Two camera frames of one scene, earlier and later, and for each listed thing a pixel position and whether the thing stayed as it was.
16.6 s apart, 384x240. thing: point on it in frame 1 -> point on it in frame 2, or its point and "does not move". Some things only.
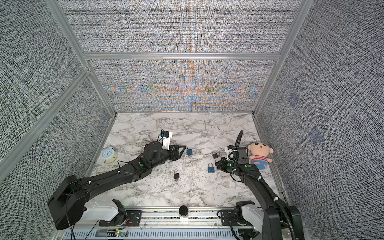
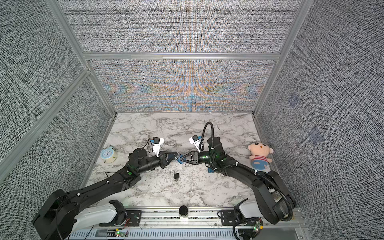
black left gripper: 172,151 -> 163,159
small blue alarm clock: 109,154 does not move
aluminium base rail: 175,224 does not move
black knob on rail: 183,210 does not move
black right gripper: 222,166 -> 194,158
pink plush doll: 259,152 does not move
